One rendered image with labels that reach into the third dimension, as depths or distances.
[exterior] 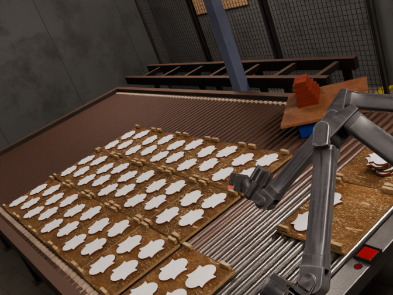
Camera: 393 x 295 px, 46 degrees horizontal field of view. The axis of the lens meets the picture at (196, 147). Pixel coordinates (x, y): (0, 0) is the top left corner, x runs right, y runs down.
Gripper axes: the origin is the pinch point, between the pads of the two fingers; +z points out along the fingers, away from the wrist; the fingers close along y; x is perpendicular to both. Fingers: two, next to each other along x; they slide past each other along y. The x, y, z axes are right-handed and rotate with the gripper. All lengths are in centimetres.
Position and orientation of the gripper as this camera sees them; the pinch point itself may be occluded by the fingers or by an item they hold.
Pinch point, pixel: (244, 179)
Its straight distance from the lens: 188.8
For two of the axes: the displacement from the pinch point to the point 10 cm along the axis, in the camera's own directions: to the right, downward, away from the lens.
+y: -9.9, -1.5, -0.4
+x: -1.6, 9.7, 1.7
